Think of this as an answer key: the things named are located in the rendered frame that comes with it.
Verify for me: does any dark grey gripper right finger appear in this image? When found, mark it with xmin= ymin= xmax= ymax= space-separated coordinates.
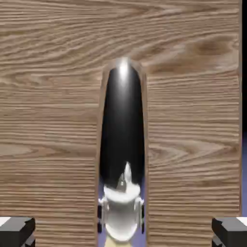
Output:
xmin=211 ymin=216 xmax=247 ymax=247

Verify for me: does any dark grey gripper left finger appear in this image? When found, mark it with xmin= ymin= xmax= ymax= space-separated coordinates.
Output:
xmin=0 ymin=216 xmax=36 ymax=247

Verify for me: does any light wood cabinet door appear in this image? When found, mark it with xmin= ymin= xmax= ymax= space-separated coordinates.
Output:
xmin=0 ymin=0 xmax=243 ymax=247

